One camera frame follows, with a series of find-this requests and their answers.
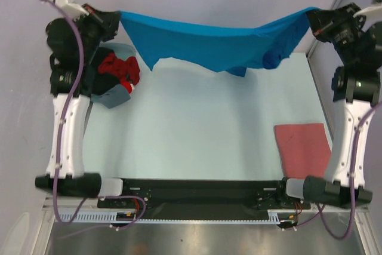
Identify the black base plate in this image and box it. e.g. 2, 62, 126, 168
97, 179, 310, 221

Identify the dark red t-shirt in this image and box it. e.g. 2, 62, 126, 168
98, 52, 140, 85

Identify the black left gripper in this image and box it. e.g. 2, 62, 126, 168
69, 3, 120, 64

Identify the grey plastic basket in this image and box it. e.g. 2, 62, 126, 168
89, 42, 137, 103

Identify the white slotted cable duct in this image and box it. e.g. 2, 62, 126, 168
73, 211, 297, 225

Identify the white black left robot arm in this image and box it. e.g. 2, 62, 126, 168
35, 0, 132, 207

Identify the grey t-shirt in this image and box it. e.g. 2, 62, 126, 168
90, 84, 131, 109

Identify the aluminium front rail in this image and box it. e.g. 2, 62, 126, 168
41, 196, 377, 223

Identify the blue t-shirt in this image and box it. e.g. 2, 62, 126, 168
121, 7, 312, 77

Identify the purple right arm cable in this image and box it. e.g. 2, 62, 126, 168
316, 108, 382, 240

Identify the bright red t-shirt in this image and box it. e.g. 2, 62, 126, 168
124, 82, 135, 94

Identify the black t-shirt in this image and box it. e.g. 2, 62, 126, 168
85, 47, 121, 96

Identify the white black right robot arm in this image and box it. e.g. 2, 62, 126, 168
275, 0, 381, 208

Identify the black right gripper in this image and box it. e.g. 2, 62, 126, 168
307, 2, 368, 67

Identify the folded pink t-shirt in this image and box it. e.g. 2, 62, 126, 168
274, 123, 331, 179

